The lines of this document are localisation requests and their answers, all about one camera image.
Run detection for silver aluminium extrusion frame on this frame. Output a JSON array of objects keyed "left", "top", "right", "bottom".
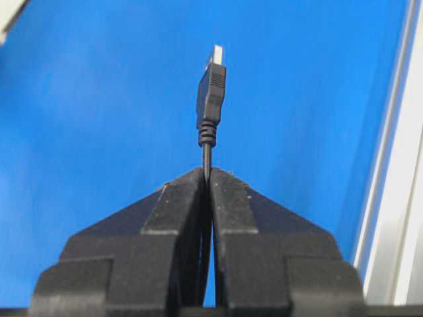
[{"left": 354, "top": 1, "right": 422, "bottom": 306}]

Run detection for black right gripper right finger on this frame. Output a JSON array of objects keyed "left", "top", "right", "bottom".
[{"left": 210, "top": 168, "right": 365, "bottom": 316}]

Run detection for black USB cable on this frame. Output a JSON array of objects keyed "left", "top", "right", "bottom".
[{"left": 194, "top": 44, "right": 228, "bottom": 182}]

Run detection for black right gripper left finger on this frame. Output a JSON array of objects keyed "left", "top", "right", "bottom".
[{"left": 29, "top": 168, "right": 207, "bottom": 316}]

